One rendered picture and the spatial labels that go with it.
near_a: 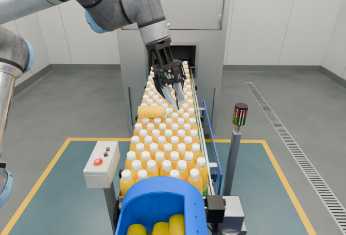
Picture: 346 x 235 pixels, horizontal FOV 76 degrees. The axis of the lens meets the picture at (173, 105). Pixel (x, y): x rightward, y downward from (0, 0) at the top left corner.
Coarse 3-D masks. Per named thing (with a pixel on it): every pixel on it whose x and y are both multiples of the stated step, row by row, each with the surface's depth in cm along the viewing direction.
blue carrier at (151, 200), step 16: (160, 176) 72; (128, 192) 73; (144, 192) 67; (160, 192) 67; (176, 192) 67; (192, 192) 70; (128, 208) 79; (144, 208) 79; (160, 208) 78; (176, 208) 78; (192, 208) 65; (128, 224) 78; (144, 224) 83; (192, 224) 60
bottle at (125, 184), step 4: (132, 176) 96; (120, 180) 94; (124, 180) 93; (128, 180) 93; (132, 180) 94; (120, 184) 94; (124, 184) 93; (128, 184) 93; (132, 184) 94; (120, 188) 95; (124, 188) 93; (128, 188) 93; (124, 192) 94
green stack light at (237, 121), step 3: (234, 117) 109; (237, 117) 107; (240, 117) 107; (243, 117) 107; (246, 117) 108; (234, 120) 109; (237, 120) 108; (240, 120) 107; (243, 120) 107; (234, 123) 110; (237, 123) 109; (240, 123) 108; (243, 123) 108
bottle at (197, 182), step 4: (200, 176) 95; (188, 180) 95; (192, 180) 93; (196, 180) 93; (200, 180) 94; (192, 184) 93; (196, 184) 93; (200, 184) 94; (200, 188) 95; (200, 192) 96
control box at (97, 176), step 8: (96, 144) 106; (104, 144) 106; (112, 144) 106; (96, 152) 101; (104, 152) 101; (112, 152) 101; (104, 160) 97; (112, 160) 99; (88, 168) 93; (96, 168) 93; (104, 168) 93; (112, 168) 99; (88, 176) 92; (96, 176) 92; (104, 176) 92; (112, 176) 99; (88, 184) 95; (96, 184) 95; (104, 184) 95
